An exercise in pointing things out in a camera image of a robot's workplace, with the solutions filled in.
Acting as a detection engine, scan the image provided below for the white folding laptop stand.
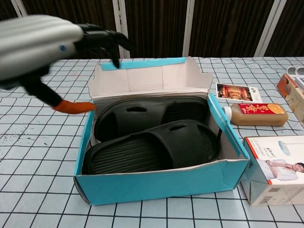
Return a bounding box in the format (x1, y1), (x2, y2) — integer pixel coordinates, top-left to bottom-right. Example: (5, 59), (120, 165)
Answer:
(286, 66), (304, 90)

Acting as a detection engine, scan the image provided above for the white desk lamp box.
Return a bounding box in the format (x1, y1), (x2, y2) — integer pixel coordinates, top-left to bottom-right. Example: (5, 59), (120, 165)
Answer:
(241, 135), (304, 207)

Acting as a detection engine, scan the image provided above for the brown drink bottle red label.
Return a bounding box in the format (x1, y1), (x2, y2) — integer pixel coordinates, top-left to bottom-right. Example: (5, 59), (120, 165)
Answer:
(222, 103), (289, 126)

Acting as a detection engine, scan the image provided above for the orange cardboard carton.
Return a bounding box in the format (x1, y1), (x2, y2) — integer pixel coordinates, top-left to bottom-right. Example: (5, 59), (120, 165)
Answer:
(276, 74), (304, 130)

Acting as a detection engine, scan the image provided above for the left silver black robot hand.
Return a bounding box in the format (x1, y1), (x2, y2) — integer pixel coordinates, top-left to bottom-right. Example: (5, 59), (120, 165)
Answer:
(0, 15), (135, 114)

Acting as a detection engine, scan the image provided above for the red temple photo postcard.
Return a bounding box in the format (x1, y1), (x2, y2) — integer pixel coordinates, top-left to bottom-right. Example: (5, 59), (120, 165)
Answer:
(215, 82), (263, 103)

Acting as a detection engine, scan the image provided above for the black rubber slipper with tag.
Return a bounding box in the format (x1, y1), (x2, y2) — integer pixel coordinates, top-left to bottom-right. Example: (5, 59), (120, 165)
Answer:
(82, 119), (220, 175)

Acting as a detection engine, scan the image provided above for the light blue shoe box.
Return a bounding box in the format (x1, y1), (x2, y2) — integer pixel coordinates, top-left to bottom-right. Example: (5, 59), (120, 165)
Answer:
(73, 56), (250, 206)

